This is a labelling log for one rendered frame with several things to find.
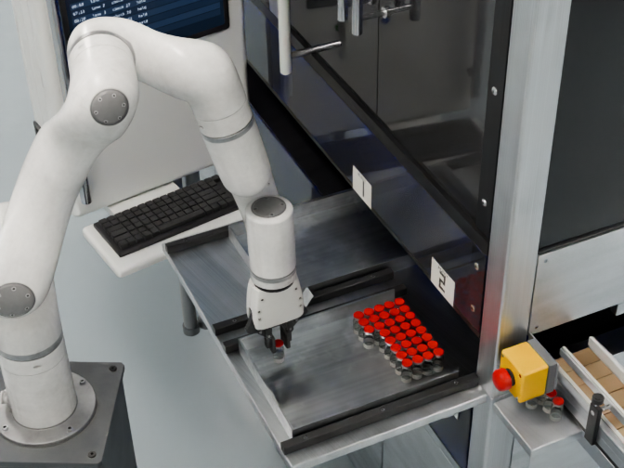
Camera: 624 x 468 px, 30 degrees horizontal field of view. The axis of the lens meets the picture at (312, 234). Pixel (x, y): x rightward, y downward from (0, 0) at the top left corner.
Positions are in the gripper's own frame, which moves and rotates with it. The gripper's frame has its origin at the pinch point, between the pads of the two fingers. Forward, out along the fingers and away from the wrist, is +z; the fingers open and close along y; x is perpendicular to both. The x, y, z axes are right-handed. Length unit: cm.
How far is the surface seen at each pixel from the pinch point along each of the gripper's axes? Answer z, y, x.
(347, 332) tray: 5.9, -15.2, -1.0
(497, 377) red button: -6.4, -27.8, 32.6
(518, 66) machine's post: -63, -32, 25
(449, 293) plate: -6.9, -31.2, 10.5
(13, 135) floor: 93, 10, -241
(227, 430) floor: 94, -8, -64
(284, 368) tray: 5.7, 0.0, 2.5
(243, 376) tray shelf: 5.8, 7.8, 0.8
